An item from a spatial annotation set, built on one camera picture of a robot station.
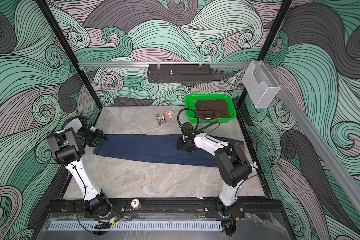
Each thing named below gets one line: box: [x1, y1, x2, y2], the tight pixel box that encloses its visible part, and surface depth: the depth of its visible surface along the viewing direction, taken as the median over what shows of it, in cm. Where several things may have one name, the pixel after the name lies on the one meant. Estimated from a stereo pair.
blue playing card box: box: [156, 113, 167, 126], surface depth 113 cm
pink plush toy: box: [165, 110, 175, 119], surface depth 113 cm
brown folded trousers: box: [195, 100, 230, 120], surface depth 116 cm
